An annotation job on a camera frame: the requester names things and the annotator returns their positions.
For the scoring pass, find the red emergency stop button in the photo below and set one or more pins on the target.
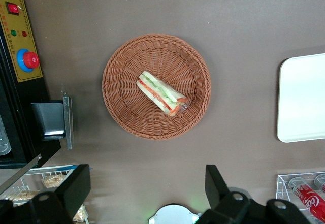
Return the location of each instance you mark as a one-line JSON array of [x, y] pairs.
[[30, 60]]

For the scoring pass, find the green indicator light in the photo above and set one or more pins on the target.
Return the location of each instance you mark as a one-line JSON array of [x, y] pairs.
[[13, 33]]

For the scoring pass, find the silver metal bar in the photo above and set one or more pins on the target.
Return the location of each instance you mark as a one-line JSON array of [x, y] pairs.
[[68, 122]]

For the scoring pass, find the silver metal strip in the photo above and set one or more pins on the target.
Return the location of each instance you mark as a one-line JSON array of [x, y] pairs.
[[17, 175]]

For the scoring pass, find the steel pan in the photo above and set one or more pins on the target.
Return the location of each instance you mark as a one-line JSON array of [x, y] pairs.
[[3, 140]]

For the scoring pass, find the brown table mat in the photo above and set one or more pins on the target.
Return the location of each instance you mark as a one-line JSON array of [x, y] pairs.
[[241, 18]]

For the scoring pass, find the triangle sandwich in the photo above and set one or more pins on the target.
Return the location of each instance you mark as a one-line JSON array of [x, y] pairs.
[[157, 92]]

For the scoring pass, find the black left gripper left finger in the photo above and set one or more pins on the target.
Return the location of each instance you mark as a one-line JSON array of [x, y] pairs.
[[73, 188]]

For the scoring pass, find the white round disc device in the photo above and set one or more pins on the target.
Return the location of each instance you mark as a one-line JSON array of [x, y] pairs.
[[172, 215]]

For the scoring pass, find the yellow control panel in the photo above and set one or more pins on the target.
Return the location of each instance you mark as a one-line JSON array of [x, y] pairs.
[[23, 20]]

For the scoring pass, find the packaged brown snack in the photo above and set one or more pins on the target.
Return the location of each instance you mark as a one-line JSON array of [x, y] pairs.
[[53, 180], [23, 195], [80, 213]]

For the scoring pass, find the round brown wicker basket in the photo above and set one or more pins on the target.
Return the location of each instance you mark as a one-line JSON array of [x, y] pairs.
[[127, 56]]

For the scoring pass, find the red indicator light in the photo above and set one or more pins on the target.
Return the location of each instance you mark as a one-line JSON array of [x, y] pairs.
[[24, 33]]

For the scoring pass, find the clear acrylic box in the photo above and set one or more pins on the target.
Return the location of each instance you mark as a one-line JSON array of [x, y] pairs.
[[283, 186]]

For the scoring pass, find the red rocker switch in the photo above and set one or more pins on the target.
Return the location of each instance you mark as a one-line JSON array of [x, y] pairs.
[[12, 8]]

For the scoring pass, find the white plastic tray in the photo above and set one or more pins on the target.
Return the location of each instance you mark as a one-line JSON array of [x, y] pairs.
[[302, 97]]

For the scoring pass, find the black machine cabinet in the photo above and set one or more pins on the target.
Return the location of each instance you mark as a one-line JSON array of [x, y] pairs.
[[30, 92]]

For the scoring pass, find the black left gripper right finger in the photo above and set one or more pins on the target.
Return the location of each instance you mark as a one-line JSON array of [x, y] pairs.
[[215, 186]]

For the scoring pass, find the red cola can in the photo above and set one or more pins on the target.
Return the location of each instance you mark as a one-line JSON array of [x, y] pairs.
[[311, 199]]

